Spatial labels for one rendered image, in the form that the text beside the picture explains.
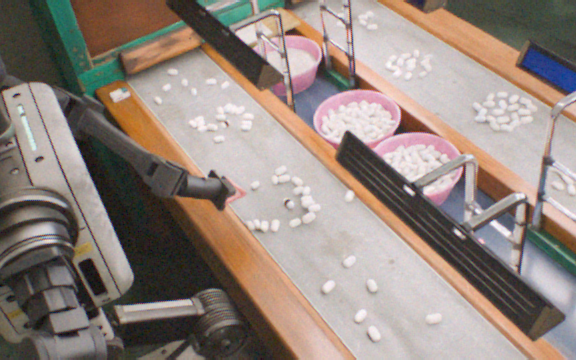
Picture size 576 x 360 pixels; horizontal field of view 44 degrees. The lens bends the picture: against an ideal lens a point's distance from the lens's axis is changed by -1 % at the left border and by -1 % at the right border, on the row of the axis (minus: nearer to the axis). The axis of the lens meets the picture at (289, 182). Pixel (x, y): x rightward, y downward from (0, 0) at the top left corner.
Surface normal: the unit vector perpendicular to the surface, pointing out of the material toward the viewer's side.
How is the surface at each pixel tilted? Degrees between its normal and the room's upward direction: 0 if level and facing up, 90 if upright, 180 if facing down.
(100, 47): 90
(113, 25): 90
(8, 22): 90
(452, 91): 0
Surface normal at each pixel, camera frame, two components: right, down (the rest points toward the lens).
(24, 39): 0.59, 0.50
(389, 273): -0.13, -0.72
